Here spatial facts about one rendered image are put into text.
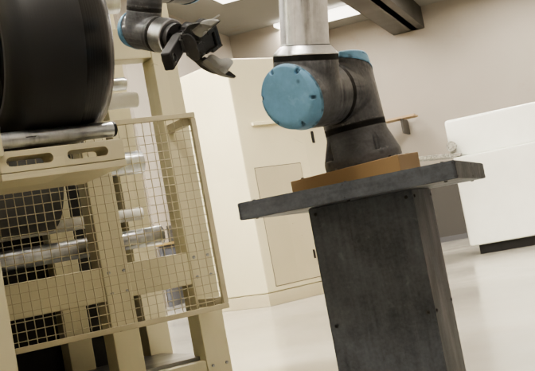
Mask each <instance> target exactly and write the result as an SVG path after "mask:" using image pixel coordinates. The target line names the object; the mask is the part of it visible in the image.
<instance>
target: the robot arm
mask: <svg viewBox="0 0 535 371"><path fill-rule="evenodd" d="M198 1H199V0H127V10H126V13H125V14H123V15H122V16H121V18H120V19H119V22H118V25H117V32H118V35H119V39H120V40H121V42H122V43H124V44H125V45H126V46H128V47H131V48H133V49H142V50H146V51H151V52H156V53H161V58H162V63H163V65H164V69H165V70H166V71H168V70H174V69H175V67H176V65H177V64H178V62H179V60H180V58H181V57H182V54H183V53H186V56H188V57H189V58H190V59H191V60H193V61H194V62H195V63H196V64H197V65H198V66H199V67H201V68H202V69H204V70H205V71H207V72H210V73H212V74H217V75H218V76H223V77H228V78H235V77H236V76H235V75H234V74H233V73H232V72H230V71H229V69H230V68H231V66H232V64H233V61H232V59H230V58H222V59H221V58H219V57H217V56H215V55H213V54H210V55H208V58H207V57H204V55H205V54H208V53H210V52H211V53H214V52H216V51H217V50H218V49H219V48H220V47H221V46H223V45H222V44H221V39H220V35H219V33H218V30H217V24H218V23H219V22H220V20H217V19H216V18H217V17H218V16H220V15H219V14H218V15H217V16H216V17H214V18H212V19H206V18H199V19H198V20H197V21H195V22H187V21H186V22H184V23H183V24H181V22H180V21H178V20H176V19H173V18H163V17H162V4H163V3H178V4H182V5H188V4H192V3H195V2H198ZM279 23H280V41H281V46H280V47H279V49H278V50H277V51H276V52H275V53H274V55H273V69H272V70H271V71H270V72H269V73H268V74H267V75H266V76H265V78H264V81H263V84H262V88H261V96H262V103H263V106H264V110H265V111H266V112H267V115H268V116H269V117H270V118H271V120H272V121H273V122H275V123H276V124H278V125H279V126H281V127H283V128H287V129H291V130H300V131H303V130H308V129H311V128H316V127H323V128H324V131H325V135H326V158H325V169H326V172H327V173H328V172H330V171H334V170H340V169H343V168H346V167H350V166H356V165H359V164H362V163H366V162H371V161H375V160H378V159H381V158H387V157H388V156H389V155H392V156H393V155H397V154H402V150H401V147H400V145H399V143H398V142H397V141H396V139H395V138H394V136H393V135H392V133H391V131H390V130H389V129H388V127H387V124H386V122H385V116H384V112H383V109H382V106H381V100H380V96H379V93H378V90H377V84H376V81H375V77H374V74H373V66H372V64H371V63H370V60H369V56H368V54H367V53H366V52H365V51H362V50H359V49H350V50H343V51H339V52H338V51H337V50H336V49H335V48H334V47H333V46H332V45H331V44H330V42H329V23H328V3H327V0H279Z"/></svg>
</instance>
